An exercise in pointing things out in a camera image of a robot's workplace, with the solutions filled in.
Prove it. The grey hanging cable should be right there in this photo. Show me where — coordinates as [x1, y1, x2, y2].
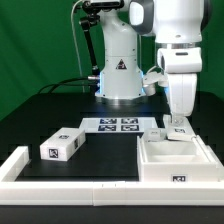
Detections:
[70, 0, 86, 94]

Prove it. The black cable bundle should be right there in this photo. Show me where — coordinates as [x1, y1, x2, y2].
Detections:
[37, 77, 101, 95]

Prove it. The small white door part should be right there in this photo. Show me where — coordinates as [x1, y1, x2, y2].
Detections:
[143, 128, 163, 142]

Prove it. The white door panel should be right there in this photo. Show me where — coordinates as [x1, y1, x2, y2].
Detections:
[163, 115, 195, 141]

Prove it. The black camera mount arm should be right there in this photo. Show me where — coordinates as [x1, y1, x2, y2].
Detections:
[80, 0, 100, 75]

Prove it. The white U-shaped table frame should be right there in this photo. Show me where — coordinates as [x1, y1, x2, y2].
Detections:
[0, 146, 224, 206]

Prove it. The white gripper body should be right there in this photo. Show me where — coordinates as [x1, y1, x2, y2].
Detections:
[157, 47, 202, 116]

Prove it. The white closed box part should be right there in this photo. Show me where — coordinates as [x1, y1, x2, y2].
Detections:
[40, 127, 86, 161]

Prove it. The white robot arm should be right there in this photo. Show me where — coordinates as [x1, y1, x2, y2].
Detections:
[86, 0, 211, 125]

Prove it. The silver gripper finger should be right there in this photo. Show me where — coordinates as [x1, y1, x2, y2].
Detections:
[172, 115, 183, 125]

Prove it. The white cabinet body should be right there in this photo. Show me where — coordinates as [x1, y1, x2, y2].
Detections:
[137, 136, 224, 183]

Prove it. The white marker base plate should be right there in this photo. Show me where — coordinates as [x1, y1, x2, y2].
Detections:
[79, 117, 157, 133]

